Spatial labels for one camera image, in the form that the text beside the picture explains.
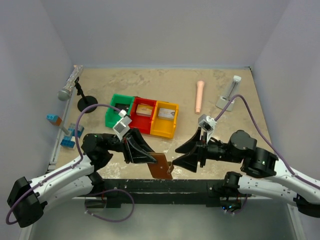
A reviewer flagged blue orange brick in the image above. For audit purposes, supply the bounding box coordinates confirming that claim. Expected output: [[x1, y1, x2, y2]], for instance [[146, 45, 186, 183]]
[[46, 114, 62, 127]]

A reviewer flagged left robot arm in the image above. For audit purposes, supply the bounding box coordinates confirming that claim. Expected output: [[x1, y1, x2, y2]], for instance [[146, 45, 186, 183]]
[[7, 128, 158, 228]]

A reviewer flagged black card stack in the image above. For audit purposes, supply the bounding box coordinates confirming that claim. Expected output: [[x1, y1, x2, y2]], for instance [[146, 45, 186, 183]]
[[115, 103, 130, 113]]

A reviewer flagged grey toy hammer handle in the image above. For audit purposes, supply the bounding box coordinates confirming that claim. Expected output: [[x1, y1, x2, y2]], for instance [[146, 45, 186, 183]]
[[59, 124, 71, 136]]

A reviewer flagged pink flashlight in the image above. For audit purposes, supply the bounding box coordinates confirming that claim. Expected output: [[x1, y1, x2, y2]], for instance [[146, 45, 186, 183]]
[[195, 80, 205, 114]]

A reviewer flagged purple cable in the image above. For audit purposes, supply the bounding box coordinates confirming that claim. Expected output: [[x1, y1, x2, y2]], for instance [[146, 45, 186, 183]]
[[5, 104, 123, 225], [84, 188, 135, 223], [214, 94, 320, 187], [223, 192, 252, 215]]

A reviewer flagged yellow plastic bin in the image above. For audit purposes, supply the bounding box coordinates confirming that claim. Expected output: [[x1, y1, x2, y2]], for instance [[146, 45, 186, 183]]
[[150, 101, 179, 139]]

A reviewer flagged red plastic bin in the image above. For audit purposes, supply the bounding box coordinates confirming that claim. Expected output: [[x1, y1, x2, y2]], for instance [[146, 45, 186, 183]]
[[129, 96, 157, 134]]

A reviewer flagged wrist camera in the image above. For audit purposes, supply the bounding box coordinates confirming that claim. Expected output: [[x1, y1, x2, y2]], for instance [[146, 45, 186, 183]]
[[198, 114, 217, 132], [112, 109, 132, 140]]

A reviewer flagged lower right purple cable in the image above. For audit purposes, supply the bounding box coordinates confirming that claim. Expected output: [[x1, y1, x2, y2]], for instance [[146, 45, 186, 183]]
[[223, 192, 252, 215]]

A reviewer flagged orange card stack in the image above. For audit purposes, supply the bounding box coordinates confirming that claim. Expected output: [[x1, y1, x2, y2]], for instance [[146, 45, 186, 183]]
[[135, 104, 153, 117]]

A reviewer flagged silver glitter microphone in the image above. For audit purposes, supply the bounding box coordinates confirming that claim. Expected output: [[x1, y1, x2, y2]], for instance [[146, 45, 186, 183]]
[[57, 65, 84, 102]]

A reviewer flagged black microphone stand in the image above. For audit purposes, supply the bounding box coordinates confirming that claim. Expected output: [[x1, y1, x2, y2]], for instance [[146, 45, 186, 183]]
[[75, 77, 98, 112]]

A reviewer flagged brown leather card holder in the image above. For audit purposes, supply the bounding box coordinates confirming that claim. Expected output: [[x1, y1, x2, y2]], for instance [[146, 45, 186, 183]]
[[147, 152, 174, 180]]

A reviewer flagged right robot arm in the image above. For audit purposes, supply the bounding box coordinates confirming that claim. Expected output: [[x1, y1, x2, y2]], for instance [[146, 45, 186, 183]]
[[172, 129, 320, 218]]

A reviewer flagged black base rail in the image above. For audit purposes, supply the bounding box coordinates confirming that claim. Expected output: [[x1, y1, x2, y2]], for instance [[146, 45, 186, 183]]
[[74, 178, 252, 209]]

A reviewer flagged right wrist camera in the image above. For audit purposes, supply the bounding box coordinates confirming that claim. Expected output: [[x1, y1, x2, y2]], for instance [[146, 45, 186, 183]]
[[198, 114, 217, 132]]

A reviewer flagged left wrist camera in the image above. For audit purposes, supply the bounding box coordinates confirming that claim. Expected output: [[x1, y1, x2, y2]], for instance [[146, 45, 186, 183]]
[[112, 109, 132, 140]]

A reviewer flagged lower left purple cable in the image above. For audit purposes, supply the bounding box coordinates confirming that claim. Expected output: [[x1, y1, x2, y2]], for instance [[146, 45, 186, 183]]
[[84, 188, 135, 223]]

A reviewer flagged blue white brick stack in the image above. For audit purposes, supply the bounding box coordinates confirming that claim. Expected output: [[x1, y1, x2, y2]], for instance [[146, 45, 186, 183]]
[[60, 123, 85, 149]]

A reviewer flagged green plastic bin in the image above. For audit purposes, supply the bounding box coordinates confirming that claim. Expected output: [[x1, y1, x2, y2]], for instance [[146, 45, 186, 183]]
[[105, 93, 135, 128]]

